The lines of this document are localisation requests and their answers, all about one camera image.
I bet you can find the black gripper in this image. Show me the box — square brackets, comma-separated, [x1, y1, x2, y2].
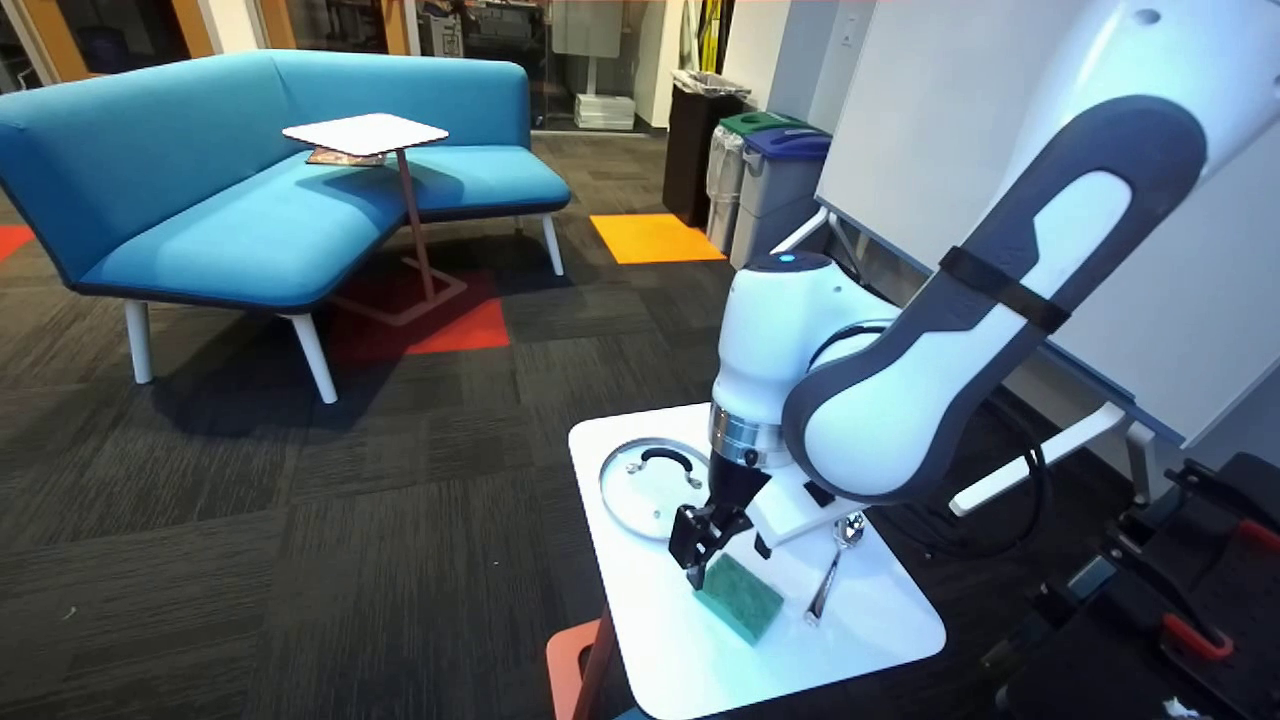
[663, 452, 776, 590]

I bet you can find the teal blue sponge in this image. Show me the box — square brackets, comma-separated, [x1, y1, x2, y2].
[692, 553, 788, 653]

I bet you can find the glass pot lid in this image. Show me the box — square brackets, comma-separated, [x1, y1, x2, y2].
[597, 435, 714, 542]

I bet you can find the metal spoon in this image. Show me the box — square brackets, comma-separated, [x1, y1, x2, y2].
[799, 512, 867, 627]

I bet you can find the red table base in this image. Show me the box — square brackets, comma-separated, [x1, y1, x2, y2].
[540, 616, 619, 720]

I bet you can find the orange floor mat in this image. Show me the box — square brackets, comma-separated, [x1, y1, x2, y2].
[587, 208, 728, 272]

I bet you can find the white whiteboard stand leg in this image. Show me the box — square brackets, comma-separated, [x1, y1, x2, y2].
[945, 401, 1169, 523]
[766, 205, 872, 292]

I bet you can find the grey bin with blue lid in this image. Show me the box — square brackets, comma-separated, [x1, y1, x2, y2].
[728, 123, 835, 274]

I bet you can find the grey bin with green lid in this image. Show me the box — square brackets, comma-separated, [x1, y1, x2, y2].
[701, 107, 804, 256]

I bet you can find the black trash bin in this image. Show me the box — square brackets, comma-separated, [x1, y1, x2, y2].
[659, 72, 754, 232]

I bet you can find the white box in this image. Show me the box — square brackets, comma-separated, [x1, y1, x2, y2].
[570, 87, 638, 136]

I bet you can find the large white whiteboard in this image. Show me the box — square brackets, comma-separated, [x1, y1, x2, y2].
[813, 0, 1280, 448]

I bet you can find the small white side table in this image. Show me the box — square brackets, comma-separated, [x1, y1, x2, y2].
[280, 107, 472, 333]

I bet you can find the blue corner sofa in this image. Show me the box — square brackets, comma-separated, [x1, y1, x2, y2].
[0, 48, 577, 409]

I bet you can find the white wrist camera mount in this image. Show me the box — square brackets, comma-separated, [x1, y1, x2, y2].
[744, 470, 840, 553]

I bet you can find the black cable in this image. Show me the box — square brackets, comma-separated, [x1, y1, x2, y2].
[926, 444, 1050, 565]

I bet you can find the black equipment with red handles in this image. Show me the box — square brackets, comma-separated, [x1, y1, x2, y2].
[993, 452, 1280, 720]

